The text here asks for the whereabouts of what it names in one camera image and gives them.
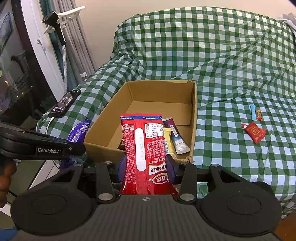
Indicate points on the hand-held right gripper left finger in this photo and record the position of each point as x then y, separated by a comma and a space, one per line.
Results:
105, 180

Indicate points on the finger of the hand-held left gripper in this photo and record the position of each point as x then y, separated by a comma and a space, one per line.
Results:
77, 149

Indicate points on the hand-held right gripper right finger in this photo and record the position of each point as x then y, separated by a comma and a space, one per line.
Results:
171, 168

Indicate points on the purple cookie packet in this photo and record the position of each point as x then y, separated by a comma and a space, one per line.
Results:
78, 132

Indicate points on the pale nougat bar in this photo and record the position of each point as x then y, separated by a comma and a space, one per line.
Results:
170, 143

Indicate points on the large red snack packet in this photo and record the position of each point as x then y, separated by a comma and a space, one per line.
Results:
145, 157

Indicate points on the purple and white packet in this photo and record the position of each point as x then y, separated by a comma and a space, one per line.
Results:
178, 139

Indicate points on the cardboard box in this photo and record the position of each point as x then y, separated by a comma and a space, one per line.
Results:
148, 97

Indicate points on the red square snack packet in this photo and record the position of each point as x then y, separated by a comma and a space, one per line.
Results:
254, 132

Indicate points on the light blue snack packet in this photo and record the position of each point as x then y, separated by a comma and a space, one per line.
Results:
252, 112

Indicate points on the small gold candy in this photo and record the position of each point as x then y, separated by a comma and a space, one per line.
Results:
259, 115

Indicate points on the person's left hand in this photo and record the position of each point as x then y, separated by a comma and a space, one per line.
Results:
5, 183

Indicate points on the black smartphone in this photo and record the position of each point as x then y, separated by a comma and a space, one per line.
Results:
66, 103

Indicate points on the white curtain clip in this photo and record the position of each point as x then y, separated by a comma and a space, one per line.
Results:
83, 74

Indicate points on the grey curtain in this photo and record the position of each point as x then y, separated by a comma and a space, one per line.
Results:
78, 41

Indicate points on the green checkered blanket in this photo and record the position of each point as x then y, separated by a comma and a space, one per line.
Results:
208, 58

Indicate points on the white plastic hanger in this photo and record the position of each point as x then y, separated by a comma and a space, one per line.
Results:
67, 15

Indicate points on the white cloth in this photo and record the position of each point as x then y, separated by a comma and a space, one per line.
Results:
288, 19

